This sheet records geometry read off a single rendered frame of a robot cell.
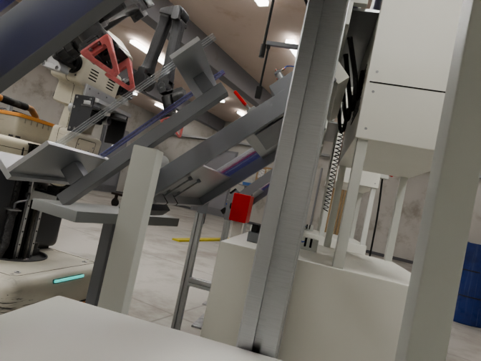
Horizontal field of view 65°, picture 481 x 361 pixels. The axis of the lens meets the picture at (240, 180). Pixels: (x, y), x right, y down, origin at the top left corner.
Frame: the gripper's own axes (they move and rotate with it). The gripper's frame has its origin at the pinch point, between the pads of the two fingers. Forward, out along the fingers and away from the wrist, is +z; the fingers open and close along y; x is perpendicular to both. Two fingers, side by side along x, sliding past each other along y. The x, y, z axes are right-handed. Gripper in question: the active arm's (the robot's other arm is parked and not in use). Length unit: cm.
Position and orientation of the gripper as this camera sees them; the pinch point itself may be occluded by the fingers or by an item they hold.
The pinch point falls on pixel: (123, 80)
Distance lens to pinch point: 88.5
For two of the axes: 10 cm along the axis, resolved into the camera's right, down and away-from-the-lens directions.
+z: 5.6, 8.2, -1.0
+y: 0.6, 0.8, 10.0
